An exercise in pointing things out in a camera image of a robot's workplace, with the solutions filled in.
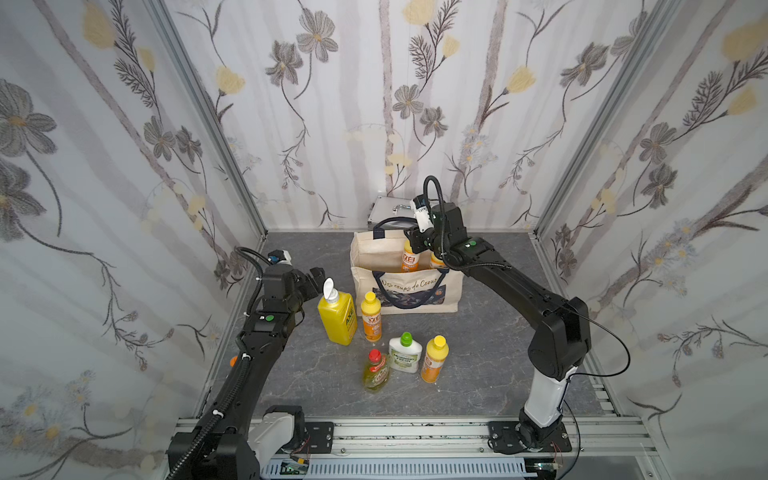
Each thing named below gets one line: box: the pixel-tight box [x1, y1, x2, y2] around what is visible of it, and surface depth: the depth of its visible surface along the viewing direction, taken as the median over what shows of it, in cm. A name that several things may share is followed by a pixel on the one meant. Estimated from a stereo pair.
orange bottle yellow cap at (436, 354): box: [422, 335, 449, 384], surface depth 70 cm
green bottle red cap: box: [362, 348, 390, 394], surface depth 76 cm
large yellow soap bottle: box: [318, 277, 358, 346], surface depth 78 cm
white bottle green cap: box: [388, 331, 423, 373], surface depth 77 cm
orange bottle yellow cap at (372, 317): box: [361, 291, 382, 343], surface depth 79 cm
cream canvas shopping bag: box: [350, 217, 464, 315], surface depth 89 cm
